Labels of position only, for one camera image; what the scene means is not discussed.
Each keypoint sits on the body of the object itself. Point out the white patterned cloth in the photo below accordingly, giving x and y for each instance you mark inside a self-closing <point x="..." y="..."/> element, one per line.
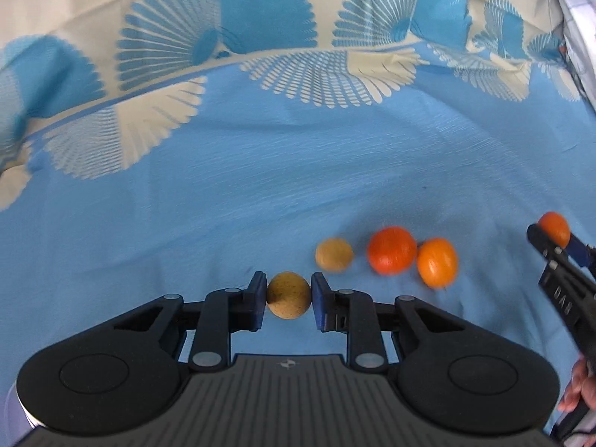
<point x="575" y="23"/>

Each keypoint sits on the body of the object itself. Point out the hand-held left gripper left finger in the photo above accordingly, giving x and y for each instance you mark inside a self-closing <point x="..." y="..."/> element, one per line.
<point x="257" y="300"/>

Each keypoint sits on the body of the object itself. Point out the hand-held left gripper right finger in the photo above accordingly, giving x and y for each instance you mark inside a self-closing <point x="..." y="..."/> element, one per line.
<point x="320" y="305"/>

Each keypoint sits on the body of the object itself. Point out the pale lavender plate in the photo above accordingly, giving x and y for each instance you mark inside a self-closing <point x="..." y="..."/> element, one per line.
<point x="10" y="407"/>

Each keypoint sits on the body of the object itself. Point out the yellow-brown longan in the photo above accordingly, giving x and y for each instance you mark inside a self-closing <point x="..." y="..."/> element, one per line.
<point x="288" y="295"/>
<point x="334" y="254"/>

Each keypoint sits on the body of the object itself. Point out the blue fan-print bedsheet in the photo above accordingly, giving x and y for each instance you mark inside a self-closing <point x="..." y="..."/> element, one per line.
<point x="233" y="172"/>

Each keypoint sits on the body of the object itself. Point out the orange tomato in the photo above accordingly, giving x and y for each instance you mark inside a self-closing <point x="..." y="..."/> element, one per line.
<point x="436" y="262"/>
<point x="555" y="228"/>
<point x="392" y="250"/>

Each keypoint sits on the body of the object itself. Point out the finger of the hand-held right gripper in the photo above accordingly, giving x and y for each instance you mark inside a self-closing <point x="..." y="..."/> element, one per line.
<point x="582" y="254"/>
<point x="542" y="243"/>

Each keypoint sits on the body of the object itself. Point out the person's right hand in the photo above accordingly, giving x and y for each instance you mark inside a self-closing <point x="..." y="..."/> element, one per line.
<point x="577" y="389"/>

